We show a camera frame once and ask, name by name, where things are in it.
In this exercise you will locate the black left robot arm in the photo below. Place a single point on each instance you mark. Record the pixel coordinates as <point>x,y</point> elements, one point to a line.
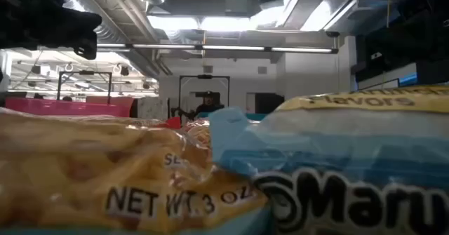
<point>14,17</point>

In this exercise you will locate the grey rectangular air duct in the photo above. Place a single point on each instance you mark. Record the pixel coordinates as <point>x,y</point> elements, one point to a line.
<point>207,5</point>

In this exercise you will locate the long LED light bar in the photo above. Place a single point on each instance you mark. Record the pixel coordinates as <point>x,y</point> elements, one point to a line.
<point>231,47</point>

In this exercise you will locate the black machine on stand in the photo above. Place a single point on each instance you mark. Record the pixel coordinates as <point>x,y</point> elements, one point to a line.
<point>269,103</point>

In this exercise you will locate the grey square wall vent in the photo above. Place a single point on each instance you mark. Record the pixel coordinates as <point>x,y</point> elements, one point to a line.
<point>262,70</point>
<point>208,69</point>

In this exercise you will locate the black security camera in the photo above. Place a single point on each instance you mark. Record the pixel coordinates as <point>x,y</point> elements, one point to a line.
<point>332,34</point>

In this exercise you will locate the silver spiral air duct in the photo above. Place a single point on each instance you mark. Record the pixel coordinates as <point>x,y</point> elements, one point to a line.
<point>105,31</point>

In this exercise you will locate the person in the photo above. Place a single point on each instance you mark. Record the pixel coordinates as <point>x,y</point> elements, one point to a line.
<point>209,105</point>
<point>66,98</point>
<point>38,96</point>

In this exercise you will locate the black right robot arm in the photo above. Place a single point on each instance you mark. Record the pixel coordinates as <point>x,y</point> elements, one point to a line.
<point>431,3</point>

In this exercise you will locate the black monitor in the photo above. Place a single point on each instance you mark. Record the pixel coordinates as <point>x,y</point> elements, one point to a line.
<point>14,94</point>

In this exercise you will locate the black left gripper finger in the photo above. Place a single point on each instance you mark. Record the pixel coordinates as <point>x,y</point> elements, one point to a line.
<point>86,22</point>
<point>86,47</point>

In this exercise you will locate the pink plastic bin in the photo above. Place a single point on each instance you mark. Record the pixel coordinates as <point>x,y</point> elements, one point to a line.
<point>66,108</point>

